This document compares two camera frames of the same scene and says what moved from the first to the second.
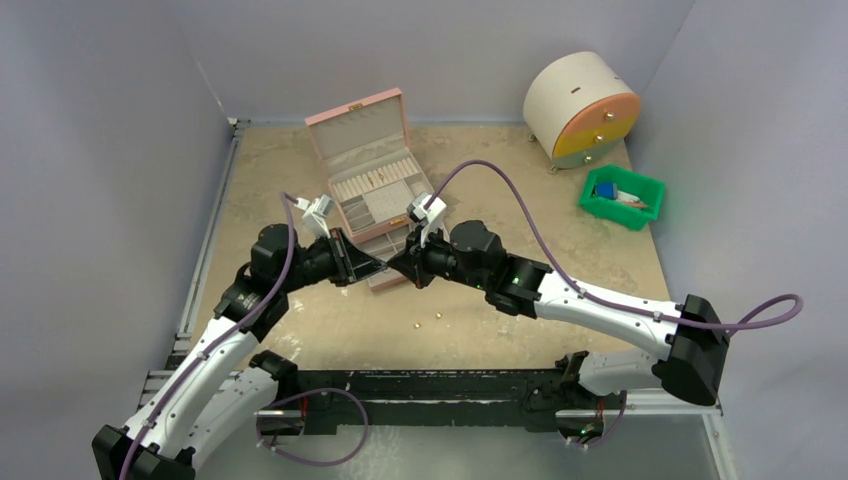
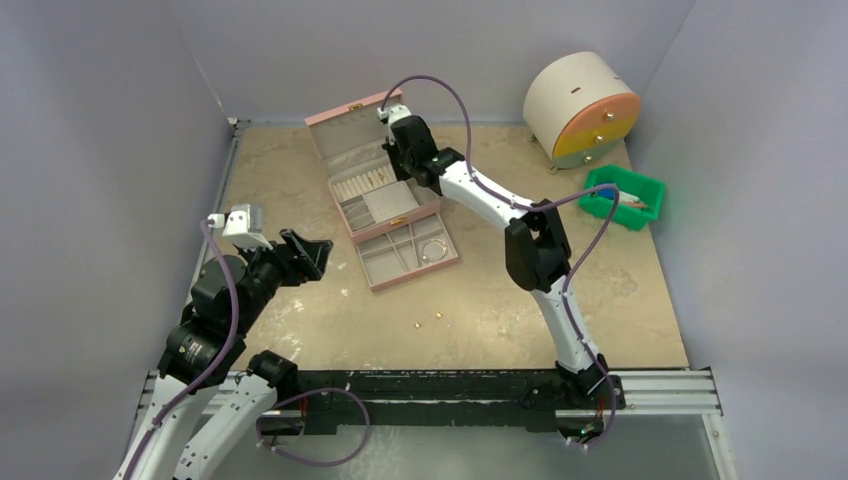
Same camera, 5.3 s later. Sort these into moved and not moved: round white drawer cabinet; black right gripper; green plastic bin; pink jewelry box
Moved: black right gripper
Not moved: pink jewelry box; green plastic bin; round white drawer cabinet
